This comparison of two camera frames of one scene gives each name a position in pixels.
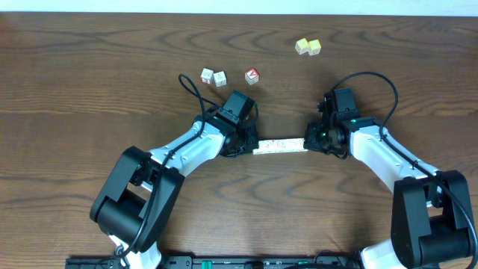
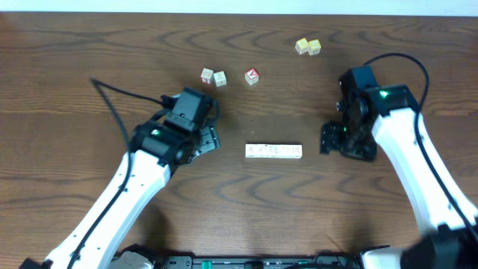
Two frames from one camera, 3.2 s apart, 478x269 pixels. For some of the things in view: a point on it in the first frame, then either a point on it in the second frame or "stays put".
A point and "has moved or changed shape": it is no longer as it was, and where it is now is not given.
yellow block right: (314, 47) stays put
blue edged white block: (300, 144) -> (296, 151)
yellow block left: (302, 45) stays put
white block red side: (207, 76) stays put
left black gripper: (252, 141) -> (208, 141)
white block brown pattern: (281, 146) -> (274, 150)
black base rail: (218, 262) stays put
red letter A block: (252, 76) stays put
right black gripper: (310, 142) -> (330, 140)
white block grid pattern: (263, 149) has moved or changed shape
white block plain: (219, 78) stays put
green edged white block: (292, 145) -> (285, 151)
